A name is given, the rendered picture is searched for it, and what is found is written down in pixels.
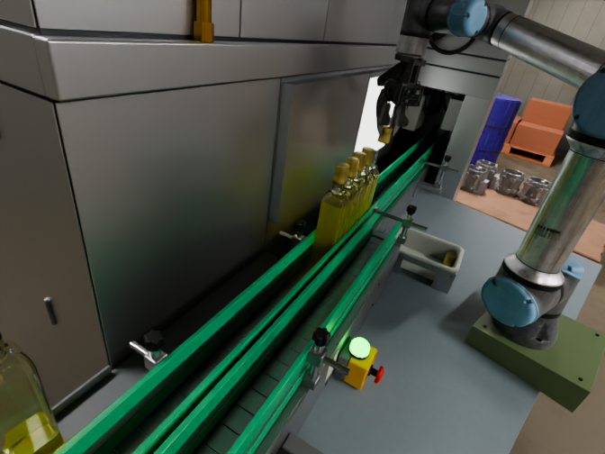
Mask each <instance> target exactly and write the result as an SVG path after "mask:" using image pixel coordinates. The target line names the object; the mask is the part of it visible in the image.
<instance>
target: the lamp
mask: <svg viewBox="0 0 605 454"><path fill-rule="evenodd" d="M369 350H370V345H369V343H368V342H367V340H365V339H363V338H355V339H353V340H352V341H351V343H350V345H349V348H348V351H349V354H350V355H351V356H352V357H353V358H354V359H359V360H363V359H366V358H367V357H368V355H369Z"/></svg>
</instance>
